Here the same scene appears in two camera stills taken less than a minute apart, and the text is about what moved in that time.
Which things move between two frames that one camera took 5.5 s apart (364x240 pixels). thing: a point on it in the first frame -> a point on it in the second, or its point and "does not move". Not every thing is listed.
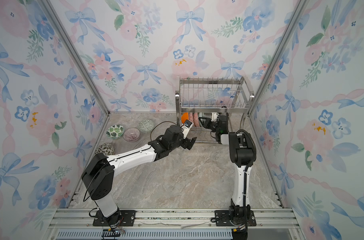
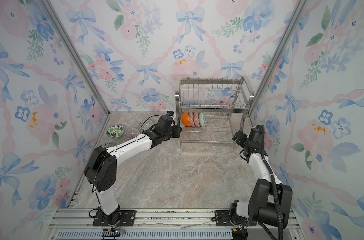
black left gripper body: [185, 143] -> [175, 132]
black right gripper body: [214, 127] -> [242, 140]
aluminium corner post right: [301, 7] does not move
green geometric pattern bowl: [146, 126] does not move
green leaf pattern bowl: [115, 132] does not move
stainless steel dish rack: [198, 99] does not move
